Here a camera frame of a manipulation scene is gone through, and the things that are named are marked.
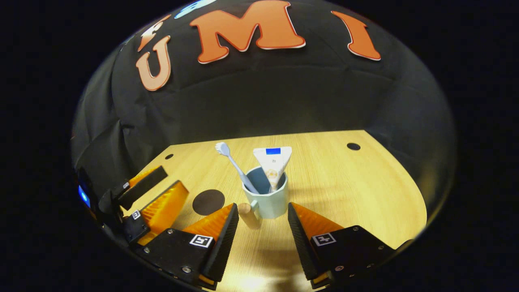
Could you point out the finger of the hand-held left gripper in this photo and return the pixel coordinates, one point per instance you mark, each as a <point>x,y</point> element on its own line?
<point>142,187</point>
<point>162,209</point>

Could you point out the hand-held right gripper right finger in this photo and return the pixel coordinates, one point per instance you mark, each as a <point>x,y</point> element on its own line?
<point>302,243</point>

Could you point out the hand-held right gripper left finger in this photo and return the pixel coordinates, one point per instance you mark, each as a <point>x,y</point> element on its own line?
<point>222,243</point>

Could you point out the dark brown round coaster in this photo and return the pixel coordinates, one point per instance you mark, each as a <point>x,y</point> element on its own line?
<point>208,202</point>

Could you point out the light blue cup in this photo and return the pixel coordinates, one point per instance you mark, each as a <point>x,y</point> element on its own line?
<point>271,205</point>

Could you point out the white toothbrush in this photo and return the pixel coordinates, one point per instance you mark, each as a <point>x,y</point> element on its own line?
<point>237,168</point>

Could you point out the white toothpaste tube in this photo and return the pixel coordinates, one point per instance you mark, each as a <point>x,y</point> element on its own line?
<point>273,164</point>

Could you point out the wooden desktop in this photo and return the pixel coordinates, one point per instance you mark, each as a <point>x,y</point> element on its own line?
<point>357,194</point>

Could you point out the black backdrop cloth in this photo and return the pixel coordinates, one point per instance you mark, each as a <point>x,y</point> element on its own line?
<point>284,93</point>

